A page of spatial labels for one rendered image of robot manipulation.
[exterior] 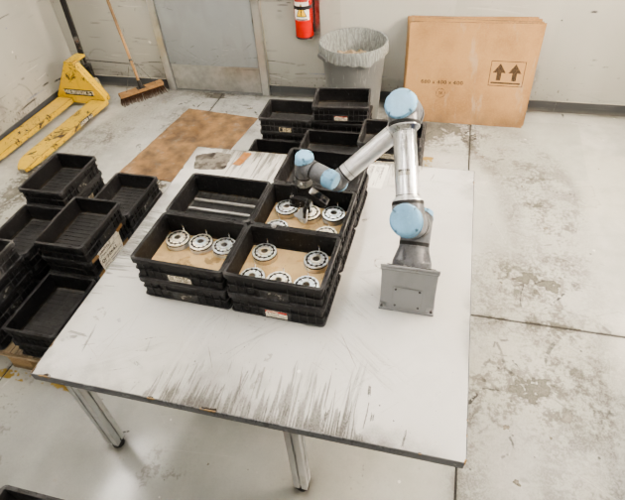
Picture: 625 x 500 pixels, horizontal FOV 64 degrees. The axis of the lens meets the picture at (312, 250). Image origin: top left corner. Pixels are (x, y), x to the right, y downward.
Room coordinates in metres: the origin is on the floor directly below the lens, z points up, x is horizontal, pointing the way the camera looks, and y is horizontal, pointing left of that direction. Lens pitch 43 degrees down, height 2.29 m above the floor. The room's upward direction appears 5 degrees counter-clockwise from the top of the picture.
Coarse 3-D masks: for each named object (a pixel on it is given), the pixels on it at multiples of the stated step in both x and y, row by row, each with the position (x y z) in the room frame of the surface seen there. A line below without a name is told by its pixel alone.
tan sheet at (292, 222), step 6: (276, 204) 1.86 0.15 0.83; (270, 216) 1.78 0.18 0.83; (276, 216) 1.77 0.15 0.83; (288, 222) 1.72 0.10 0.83; (294, 222) 1.72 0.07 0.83; (300, 222) 1.72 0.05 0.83; (318, 222) 1.71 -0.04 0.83; (306, 228) 1.67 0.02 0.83; (312, 228) 1.67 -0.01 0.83; (336, 228) 1.66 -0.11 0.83
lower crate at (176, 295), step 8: (144, 280) 1.46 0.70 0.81; (152, 280) 1.45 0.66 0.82; (152, 288) 1.46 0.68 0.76; (160, 288) 1.45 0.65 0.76; (168, 288) 1.44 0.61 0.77; (176, 288) 1.43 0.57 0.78; (184, 288) 1.40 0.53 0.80; (192, 288) 1.39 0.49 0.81; (200, 288) 1.38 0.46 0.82; (160, 296) 1.45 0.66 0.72; (168, 296) 1.44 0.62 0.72; (176, 296) 1.42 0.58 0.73; (184, 296) 1.41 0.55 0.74; (192, 296) 1.40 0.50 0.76; (200, 296) 1.39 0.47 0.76; (208, 296) 1.38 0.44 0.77; (216, 296) 1.37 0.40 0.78; (224, 296) 1.35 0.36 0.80; (200, 304) 1.39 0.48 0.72; (208, 304) 1.38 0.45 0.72; (216, 304) 1.37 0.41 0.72; (224, 304) 1.36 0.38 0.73; (232, 304) 1.37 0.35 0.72
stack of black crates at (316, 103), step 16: (320, 96) 3.48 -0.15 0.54; (336, 96) 3.45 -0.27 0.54; (352, 96) 3.43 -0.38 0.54; (368, 96) 3.29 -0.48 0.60; (320, 112) 3.20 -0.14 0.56; (336, 112) 3.18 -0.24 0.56; (352, 112) 3.16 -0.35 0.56; (368, 112) 3.17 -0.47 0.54; (320, 128) 3.21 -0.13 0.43; (336, 128) 3.18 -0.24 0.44; (352, 128) 3.15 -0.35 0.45
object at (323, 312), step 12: (336, 276) 1.40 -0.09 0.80; (336, 288) 1.41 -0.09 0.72; (240, 300) 1.33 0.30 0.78; (252, 300) 1.30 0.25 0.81; (264, 300) 1.29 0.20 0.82; (252, 312) 1.32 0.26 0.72; (264, 312) 1.30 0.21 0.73; (288, 312) 1.26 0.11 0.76; (300, 312) 1.25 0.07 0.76; (312, 312) 1.24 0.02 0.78; (324, 312) 1.25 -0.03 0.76; (312, 324) 1.23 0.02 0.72; (324, 324) 1.23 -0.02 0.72
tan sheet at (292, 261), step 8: (248, 256) 1.53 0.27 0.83; (280, 256) 1.51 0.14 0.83; (288, 256) 1.51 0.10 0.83; (296, 256) 1.50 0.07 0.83; (304, 256) 1.50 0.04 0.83; (328, 256) 1.49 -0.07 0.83; (248, 264) 1.48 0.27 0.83; (256, 264) 1.48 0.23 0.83; (272, 264) 1.47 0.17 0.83; (280, 264) 1.47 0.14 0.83; (288, 264) 1.46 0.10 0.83; (296, 264) 1.46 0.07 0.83; (240, 272) 1.44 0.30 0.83; (264, 272) 1.43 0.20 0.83; (272, 272) 1.42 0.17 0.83; (288, 272) 1.42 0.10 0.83; (296, 272) 1.41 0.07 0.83; (304, 272) 1.41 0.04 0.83; (320, 280) 1.36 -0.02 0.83
